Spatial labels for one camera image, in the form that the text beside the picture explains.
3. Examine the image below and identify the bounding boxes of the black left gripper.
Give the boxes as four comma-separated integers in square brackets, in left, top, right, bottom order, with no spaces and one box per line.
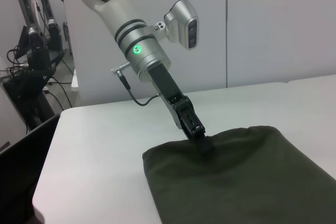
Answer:
[148,63,215,156]

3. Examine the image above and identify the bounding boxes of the dark green t-shirt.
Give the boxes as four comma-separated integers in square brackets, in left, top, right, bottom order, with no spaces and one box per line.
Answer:
[142,125,336,224]

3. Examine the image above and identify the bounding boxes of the white box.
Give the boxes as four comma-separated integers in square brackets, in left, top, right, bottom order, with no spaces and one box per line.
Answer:
[70,68,80,89]

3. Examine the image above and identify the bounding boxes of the black equipment stand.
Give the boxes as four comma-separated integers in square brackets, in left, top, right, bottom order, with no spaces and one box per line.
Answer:
[2,26,66,131]

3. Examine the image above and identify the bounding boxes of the black monitor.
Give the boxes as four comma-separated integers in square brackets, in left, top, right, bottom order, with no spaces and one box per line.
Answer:
[0,113,61,224]

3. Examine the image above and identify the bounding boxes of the left gripper cable with plug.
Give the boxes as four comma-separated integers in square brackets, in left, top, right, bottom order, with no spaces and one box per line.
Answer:
[110,61,161,107]

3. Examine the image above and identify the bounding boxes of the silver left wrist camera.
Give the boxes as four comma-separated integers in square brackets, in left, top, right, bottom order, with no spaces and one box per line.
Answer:
[153,0,199,50]

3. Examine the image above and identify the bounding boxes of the black cable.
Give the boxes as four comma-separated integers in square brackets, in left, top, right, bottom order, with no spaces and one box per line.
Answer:
[5,47,30,78]
[45,76,74,109]

